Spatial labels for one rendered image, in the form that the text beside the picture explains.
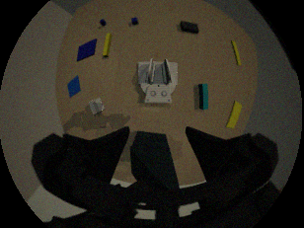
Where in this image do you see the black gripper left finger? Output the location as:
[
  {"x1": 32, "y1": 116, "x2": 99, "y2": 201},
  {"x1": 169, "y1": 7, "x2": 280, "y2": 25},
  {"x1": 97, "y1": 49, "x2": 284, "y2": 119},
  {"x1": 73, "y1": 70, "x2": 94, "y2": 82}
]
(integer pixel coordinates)
[{"x1": 63, "y1": 125, "x2": 129, "y2": 185}]

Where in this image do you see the yellow elongated bar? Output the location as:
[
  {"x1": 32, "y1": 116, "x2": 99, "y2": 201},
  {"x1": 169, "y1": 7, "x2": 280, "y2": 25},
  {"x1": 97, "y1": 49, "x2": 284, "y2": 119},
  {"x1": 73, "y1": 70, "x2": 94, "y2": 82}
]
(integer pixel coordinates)
[{"x1": 103, "y1": 34, "x2": 112, "y2": 57}]

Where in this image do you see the yellow rectangular plate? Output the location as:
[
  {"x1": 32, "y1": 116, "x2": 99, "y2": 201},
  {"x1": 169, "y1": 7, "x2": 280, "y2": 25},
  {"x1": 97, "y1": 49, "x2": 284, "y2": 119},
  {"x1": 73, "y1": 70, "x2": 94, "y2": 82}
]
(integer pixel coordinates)
[{"x1": 225, "y1": 101, "x2": 243, "y2": 129}]

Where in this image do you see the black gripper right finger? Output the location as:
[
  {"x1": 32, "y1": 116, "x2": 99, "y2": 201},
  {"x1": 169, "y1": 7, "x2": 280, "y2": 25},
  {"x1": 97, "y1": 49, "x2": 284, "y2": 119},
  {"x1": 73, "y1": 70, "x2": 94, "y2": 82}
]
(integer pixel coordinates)
[{"x1": 185, "y1": 126, "x2": 252, "y2": 182}]

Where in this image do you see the yellow thin bar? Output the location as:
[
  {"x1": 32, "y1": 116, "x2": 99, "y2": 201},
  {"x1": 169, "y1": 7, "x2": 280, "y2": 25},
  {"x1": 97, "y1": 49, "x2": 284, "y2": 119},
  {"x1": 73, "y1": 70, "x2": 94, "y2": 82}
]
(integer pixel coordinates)
[{"x1": 231, "y1": 40, "x2": 241, "y2": 66}]

